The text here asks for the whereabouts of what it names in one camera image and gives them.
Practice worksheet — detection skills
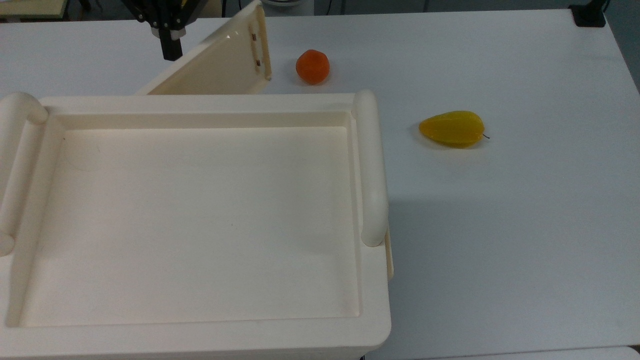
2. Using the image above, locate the black clamp mount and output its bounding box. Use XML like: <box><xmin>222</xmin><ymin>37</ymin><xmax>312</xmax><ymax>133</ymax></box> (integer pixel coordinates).
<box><xmin>569</xmin><ymin>0</ymin><xmax>609</xmax><ymax>28</ymax></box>

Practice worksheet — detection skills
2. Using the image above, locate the cream plastic cabinet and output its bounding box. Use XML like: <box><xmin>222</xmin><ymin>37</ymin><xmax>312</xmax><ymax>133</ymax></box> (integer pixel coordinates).
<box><xmin>0</xmin><ymin>90</ymin><xmax>395</xmax><ymax>360</ymax></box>

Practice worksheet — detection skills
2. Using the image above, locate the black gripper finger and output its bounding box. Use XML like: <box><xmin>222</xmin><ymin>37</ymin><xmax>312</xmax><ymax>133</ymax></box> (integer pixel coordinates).
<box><xmin>171</xmin><ymin>0</ymin><xmax>202</xmax><ymax>62</ymax></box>
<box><xmin>122</xmin><ymin>0</ymin><xmax>172</xmax><ymax>62</ymax></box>

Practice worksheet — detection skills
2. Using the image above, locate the light wooden bench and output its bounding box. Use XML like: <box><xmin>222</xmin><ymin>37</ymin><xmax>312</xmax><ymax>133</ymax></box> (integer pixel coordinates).
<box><xmin>0</xmin><ymin>0</ymin><xmax>69</xmax><ymax>22</ymax></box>

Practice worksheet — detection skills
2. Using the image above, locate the orange toy tangerine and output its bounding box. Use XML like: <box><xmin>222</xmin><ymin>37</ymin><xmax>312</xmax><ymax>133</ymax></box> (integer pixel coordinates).
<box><xmin>295</xmin><ymin>49</ymin><xmax>331</xmax><ymax>85</ymax></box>

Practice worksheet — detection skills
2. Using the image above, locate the cream cabinet door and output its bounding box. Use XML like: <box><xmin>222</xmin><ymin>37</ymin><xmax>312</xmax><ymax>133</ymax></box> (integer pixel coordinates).
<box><xmin>135</xmin><ymin>0</ymin><xmax>274</xmax><ymax>96</ymax></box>

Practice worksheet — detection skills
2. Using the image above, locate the yellow toy starfruit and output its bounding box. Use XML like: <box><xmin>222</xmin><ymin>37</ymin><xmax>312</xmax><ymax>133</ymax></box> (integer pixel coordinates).
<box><xmin>419</xmin><ymin>110</ymin><xmax>491</xmax><ymax>149</ymax></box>

